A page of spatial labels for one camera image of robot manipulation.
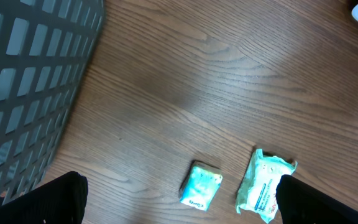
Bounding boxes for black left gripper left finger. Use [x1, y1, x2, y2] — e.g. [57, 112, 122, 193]
[0, 171, 88, 224]

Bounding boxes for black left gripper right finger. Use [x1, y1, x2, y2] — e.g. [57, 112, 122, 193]
[276, 175, 358, 224]

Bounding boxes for small teal tissue pack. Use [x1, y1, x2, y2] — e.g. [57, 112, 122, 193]
[179, 161, 223, 212]

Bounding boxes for grey plastic shopping basket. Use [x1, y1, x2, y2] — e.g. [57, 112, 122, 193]
[0, 0, 105, 207]

